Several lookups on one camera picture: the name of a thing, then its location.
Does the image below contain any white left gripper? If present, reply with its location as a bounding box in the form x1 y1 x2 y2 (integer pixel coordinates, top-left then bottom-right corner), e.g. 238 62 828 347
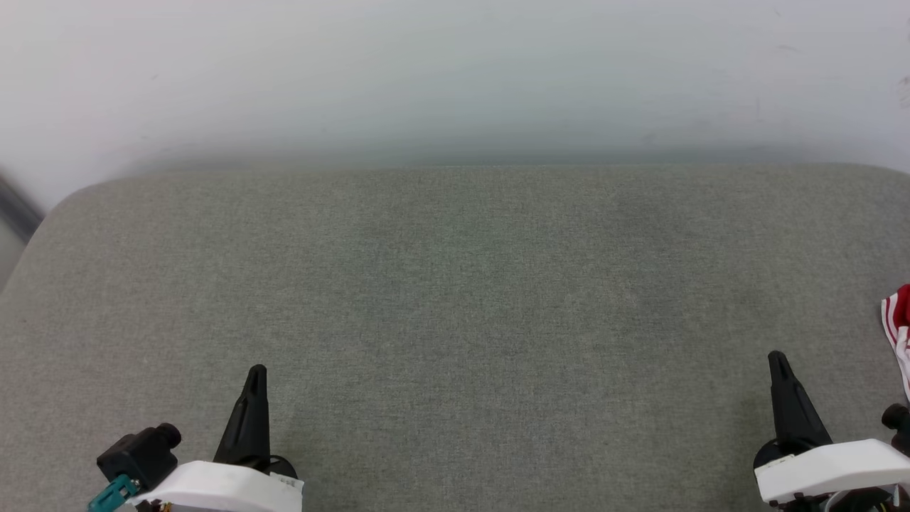
128 365 305 512

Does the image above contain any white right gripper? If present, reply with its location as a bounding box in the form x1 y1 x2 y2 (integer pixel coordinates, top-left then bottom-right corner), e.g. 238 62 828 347
754 351 910 507

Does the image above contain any red and white t-shirt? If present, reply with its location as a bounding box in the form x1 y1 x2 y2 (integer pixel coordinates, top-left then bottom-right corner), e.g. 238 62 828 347
881 284 910 403

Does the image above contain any dark grey baseboard strip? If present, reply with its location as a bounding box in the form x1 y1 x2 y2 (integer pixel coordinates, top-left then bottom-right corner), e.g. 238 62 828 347
0 173 45 244

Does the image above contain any teal cable connector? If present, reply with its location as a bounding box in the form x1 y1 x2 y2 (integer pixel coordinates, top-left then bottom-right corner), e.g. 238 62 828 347
88 475 141 512

